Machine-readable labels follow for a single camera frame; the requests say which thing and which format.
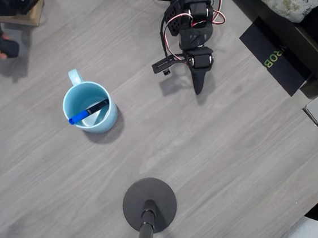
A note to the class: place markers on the blue capped marker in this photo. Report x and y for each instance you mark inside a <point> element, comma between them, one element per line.
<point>81,115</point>

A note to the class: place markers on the green patterned pillow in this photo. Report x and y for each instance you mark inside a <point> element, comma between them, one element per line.
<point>287,6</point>

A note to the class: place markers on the black box with green print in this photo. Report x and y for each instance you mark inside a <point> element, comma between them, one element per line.
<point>269,48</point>

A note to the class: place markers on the dark brown bench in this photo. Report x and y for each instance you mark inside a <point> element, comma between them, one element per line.
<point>317,44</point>

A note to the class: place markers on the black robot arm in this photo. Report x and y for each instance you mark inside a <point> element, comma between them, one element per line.
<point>198,11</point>

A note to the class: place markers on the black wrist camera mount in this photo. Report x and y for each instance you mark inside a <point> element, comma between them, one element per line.
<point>160,65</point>

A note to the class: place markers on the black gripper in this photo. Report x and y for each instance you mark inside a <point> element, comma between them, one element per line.
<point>201,62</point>

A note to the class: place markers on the wooden base board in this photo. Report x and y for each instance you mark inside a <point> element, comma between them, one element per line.
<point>34,19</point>

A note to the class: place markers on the light blue ceramic mug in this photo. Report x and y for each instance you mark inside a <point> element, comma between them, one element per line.
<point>71,101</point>

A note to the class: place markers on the black round-base camera stand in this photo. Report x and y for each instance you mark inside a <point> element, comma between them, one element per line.
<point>139,196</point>

